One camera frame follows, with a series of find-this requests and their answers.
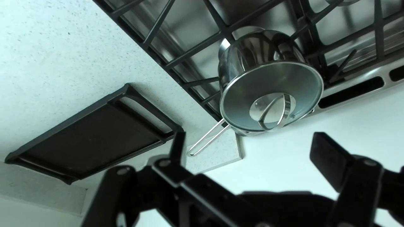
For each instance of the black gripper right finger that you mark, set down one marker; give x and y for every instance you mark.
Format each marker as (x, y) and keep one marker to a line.
(357, 180)

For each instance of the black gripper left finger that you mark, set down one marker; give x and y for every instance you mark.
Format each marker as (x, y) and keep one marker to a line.
(168, 189)

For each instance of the stainless steel pot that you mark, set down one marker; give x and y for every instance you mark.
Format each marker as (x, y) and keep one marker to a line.
(247, 50)

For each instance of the black griddle tray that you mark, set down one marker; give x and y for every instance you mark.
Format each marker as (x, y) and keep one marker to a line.
(92, 138)

